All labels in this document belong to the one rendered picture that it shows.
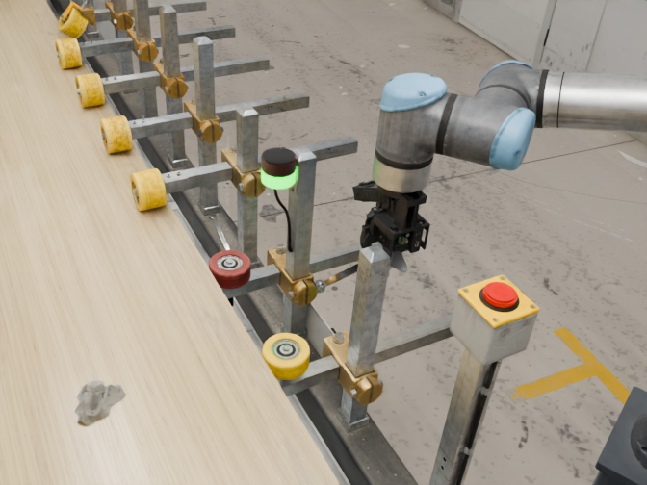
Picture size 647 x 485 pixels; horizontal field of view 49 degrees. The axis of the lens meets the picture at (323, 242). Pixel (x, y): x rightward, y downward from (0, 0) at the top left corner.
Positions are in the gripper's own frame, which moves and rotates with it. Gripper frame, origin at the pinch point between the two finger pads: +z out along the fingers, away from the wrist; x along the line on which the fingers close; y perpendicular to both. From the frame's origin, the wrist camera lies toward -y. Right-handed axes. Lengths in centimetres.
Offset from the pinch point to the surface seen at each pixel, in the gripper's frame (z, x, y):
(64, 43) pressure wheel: 0, -29, -118
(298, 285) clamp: 10.6, -9.1, -12.8
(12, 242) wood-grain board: 7, -56, -43
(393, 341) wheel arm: 13.9, 1.7, 5.1
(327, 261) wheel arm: 12.0, 0.5, -18.6
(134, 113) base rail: 27, -11, -125
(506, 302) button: -25.6, -8.3, 36.6
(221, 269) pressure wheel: 6.6, -22.6, -18.6
